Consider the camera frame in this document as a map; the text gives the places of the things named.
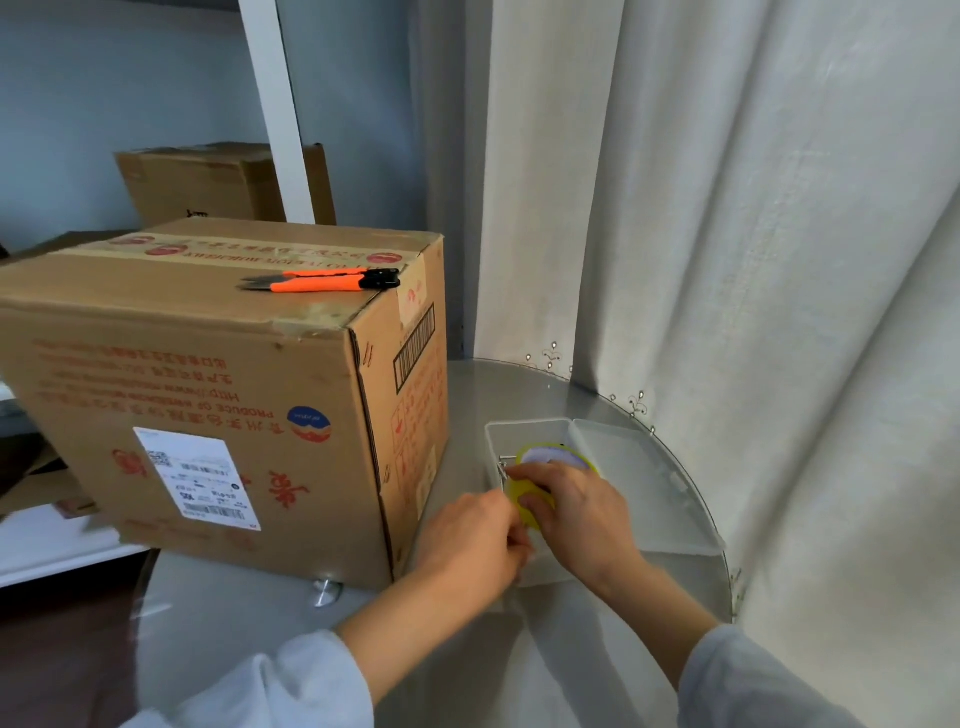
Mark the person's right hand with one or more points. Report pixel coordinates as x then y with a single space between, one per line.
589 525

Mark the person's left hand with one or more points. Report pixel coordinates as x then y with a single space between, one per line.
469 547

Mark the yellow tape roll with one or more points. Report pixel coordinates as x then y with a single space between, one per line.
562 454

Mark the orange thread snips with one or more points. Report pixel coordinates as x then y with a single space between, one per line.
322 281

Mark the brown cardboard box red print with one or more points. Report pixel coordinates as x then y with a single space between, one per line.
187 375

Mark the person's right forearm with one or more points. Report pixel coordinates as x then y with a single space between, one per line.
712 660

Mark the person's left forearm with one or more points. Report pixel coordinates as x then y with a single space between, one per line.
300 667

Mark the open cardboard box red print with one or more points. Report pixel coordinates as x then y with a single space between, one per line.
41 495

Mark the upright small cardboard box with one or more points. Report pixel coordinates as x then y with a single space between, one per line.
195 180

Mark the flat brown box white label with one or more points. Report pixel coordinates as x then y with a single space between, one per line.
60 246

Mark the white curtain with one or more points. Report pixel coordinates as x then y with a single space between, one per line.
750 225

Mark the white metal shelf unit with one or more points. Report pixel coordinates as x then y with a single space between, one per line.
270 112

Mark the silver table mount disc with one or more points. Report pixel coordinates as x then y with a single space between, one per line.
328 592

